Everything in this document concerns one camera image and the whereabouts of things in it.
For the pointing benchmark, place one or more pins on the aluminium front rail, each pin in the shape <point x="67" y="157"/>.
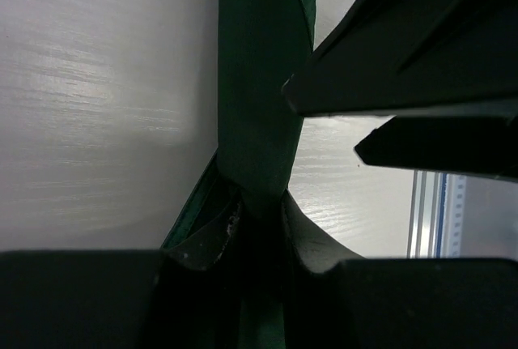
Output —
<point x="427" y="214"/>

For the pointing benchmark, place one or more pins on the white slotted cable duct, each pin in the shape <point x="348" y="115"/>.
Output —
<point x="454" y="215"/>

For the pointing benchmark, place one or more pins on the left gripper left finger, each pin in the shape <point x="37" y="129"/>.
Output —
<point x="101" y="300"/>

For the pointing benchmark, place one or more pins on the dark green cloth napkin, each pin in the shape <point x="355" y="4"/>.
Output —
<point x="261" y="44"/>

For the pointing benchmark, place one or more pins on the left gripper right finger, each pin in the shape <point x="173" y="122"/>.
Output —
<point x="334" y="298"/>

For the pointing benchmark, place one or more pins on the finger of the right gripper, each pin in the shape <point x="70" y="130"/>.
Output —
<point x="413" y="57"/>
<point x="473" y="146"/>

